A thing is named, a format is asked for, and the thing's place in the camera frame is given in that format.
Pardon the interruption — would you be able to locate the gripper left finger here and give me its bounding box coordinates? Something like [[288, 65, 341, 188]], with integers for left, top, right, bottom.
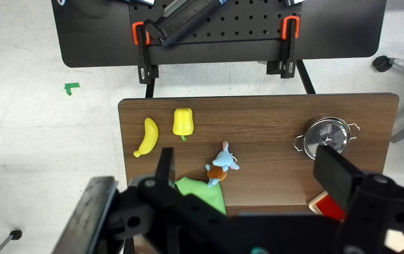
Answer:
[[106, 147, 231, 254]]

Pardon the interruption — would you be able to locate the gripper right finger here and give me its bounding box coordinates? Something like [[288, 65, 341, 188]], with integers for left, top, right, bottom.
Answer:
[[313, 145, 404, 254]]

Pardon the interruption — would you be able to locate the green towel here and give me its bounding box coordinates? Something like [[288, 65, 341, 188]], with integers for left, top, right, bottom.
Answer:
[[174, 177, 227, 216]]

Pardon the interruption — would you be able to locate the red and white box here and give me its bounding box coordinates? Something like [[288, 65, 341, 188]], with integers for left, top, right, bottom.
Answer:
[[307, 190, 346, 221]]

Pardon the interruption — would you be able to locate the yellow toy banana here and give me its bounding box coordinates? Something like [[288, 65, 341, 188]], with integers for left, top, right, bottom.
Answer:
[[133, 117, 159, 158]]

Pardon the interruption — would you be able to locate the blue mouse plush toy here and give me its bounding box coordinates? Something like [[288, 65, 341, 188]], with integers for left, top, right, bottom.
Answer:
[[205, 141, 240, 187]]

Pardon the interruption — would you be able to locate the yellow toy bell pepper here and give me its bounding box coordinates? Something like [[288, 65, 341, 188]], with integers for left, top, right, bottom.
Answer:
[[173, 108, 194, 141]]

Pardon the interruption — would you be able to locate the small steel pot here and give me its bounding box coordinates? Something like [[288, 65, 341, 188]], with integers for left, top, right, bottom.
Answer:
[[294, 116, 361, 160]]

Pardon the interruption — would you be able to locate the steel pot lid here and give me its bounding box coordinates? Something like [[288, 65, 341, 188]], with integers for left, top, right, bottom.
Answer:
[[304, 118, 350, 159]]

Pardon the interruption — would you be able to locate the green tape mark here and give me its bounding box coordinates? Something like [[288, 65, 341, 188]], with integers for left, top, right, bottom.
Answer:
[[64, 82, 81, 96]]

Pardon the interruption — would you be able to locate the orange and black clamp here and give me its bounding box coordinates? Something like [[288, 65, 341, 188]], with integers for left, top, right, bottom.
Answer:
[[266, 15, 301, 79], [131, 22, 160, 84]]

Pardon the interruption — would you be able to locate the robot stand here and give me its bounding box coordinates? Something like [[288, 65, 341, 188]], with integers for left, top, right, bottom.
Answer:
[[51, 0, 388, 98]]

